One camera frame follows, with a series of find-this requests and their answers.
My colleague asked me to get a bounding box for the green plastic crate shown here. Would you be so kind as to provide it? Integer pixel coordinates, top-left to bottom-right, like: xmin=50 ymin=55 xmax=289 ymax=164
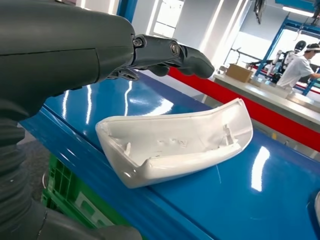
xmin=40 ymin=153 xmax=148 ymax=240

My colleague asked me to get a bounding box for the brown cardboard box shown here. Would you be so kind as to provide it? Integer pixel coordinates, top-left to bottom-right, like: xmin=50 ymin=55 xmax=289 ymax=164
xmin=226 ymin=63 xmax=254 ymax=84

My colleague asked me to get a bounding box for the long grey counter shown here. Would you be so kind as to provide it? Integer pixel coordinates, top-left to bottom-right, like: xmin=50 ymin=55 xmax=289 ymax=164
xmin=212 ymin=72 xmax=320 ymax=133

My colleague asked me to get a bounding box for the person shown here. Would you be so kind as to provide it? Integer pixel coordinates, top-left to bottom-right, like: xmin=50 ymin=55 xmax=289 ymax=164
xmin=275 ymin=43 xmax=320 ymax=93

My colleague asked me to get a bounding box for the white and black humanoid robot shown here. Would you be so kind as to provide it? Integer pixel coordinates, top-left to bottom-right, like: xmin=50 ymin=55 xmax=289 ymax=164
xmin=266 ymin=39 xmax=308 ymax=84

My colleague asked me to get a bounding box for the grey plastic wheel hubcap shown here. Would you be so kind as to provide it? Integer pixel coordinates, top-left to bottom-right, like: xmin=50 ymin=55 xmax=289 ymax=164
xmin=313 ymin=190 xmax=320 ymax=229

